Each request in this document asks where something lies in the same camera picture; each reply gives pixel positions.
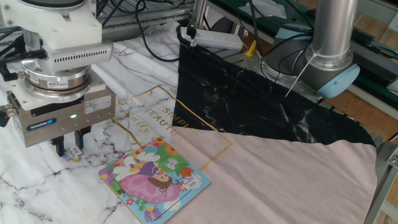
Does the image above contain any silver force torque sensor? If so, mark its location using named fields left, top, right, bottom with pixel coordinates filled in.
left=21, top=40, right=114, bottom=102

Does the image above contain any black power plug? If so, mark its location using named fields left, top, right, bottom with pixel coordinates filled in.
left=185, top=25, right=198, bottom=47

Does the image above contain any small puzzle piece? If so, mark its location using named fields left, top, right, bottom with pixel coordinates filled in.
left=63, top=145, right=83, bottom=162

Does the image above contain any white wrist adapter block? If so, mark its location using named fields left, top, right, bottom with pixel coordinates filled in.
left=0, top=0, right=103, bottom=50

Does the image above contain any clear plastic bag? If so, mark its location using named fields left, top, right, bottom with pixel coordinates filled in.
left=244, top=0, right=287, bottom=19

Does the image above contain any white zip tie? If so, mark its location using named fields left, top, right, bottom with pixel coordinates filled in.
left=285, top=52, right=317, bottom=98

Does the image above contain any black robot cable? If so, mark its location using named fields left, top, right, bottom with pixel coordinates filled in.
left=0, top=26, right=47, bottom=82

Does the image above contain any small yellow plastic part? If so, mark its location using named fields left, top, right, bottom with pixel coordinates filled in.
left=244, top=39, right=257, bottom=58

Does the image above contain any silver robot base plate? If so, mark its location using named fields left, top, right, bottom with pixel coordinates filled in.
left=242, top=51, right=324, bottom=103

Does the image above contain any aluminium frame post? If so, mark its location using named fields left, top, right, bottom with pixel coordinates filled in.
left=363, top=133, right=398, bottom=224
left=190, top=0, right=208, bottom=29

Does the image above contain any marble pink black tablecloth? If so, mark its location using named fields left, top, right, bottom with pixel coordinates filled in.
left=0, top=21, right=379, bottom=224

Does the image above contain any white gripper mounting plate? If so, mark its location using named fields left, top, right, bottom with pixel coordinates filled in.
left=6, top=70, right=108, bottom=112

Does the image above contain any dark power cable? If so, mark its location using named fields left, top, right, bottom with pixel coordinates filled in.
left=136, top=0, right=187, bottom=63

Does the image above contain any white power strip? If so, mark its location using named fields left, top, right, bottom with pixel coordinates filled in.
left=179, top=26, right=244, bottom=51

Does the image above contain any silver Schunk gripper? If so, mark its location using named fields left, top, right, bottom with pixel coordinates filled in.
left=6, top=86, right=116, bottom=157

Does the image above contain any colourful fairy puzzle board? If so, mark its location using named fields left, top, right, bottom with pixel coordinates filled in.
left=98, top=136, right=212, bottom=224

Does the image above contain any aluminium frame rail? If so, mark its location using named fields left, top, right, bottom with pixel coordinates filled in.
left=101, top=4, right=195, bottom=41

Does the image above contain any grey gripper cable green connector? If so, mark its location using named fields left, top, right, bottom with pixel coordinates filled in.
left=0, top=104, right=17, bottom=128

